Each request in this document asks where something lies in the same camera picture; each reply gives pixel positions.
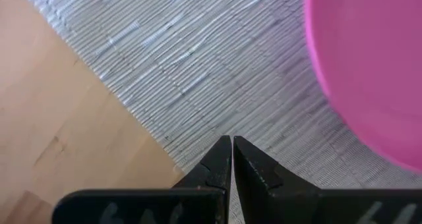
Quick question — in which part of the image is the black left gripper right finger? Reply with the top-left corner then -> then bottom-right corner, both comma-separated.
233,135 -> 422,224

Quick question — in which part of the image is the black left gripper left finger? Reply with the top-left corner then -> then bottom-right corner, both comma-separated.
52,134 -> 233,224

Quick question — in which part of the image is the pink plastic plate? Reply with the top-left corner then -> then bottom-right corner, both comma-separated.
303,0 -> 422,174

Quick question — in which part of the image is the grey woven placemat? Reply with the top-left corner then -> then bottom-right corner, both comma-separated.
19,0 -> 422,224

